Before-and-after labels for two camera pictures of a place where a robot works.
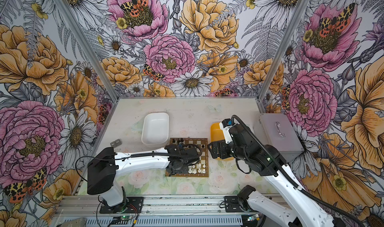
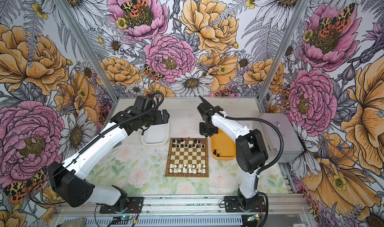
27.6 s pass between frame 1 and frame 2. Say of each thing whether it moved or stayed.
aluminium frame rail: stayed
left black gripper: moved
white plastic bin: stayed
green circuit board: stayed
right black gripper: moved
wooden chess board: stayed
